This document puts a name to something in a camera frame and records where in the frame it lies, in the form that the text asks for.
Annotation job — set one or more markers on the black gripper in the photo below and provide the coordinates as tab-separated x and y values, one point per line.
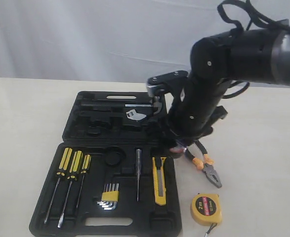
190	125

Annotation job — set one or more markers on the black electrical tape roll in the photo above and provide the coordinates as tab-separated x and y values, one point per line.
177	151

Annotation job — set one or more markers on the yellow utility knife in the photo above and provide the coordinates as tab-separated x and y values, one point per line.
159	180

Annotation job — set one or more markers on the yellow 2m tape measure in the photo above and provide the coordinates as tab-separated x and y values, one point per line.
206	209

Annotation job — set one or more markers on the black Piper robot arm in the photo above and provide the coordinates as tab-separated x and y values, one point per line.
261	56

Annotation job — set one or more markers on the black plastic tool case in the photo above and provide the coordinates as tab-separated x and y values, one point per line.
111	139

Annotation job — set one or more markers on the orange black combination pliers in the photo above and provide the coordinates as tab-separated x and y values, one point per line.
205	164

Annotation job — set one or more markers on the clear tester screwdriver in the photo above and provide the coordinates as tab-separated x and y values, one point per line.
138	164

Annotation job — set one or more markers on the silver adjustable wrench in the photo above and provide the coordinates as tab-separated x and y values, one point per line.
134	115

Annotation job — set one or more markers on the hex key set yellow holder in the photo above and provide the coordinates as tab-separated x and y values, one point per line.
110	197

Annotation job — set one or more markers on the small yellow black screwdriver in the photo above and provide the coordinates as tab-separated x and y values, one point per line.
84	171

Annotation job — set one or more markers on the middle yellow black screwdriver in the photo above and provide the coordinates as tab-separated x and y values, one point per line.
72	176

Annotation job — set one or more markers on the large yellow black screwdriver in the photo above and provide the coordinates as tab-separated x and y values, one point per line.
60	173

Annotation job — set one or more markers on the white backdrop curtain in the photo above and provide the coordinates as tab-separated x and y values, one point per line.
102	40

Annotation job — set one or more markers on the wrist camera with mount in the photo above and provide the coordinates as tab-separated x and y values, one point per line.
164	81

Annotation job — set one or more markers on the claw hammer black handle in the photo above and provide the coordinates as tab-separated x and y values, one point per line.
156	106

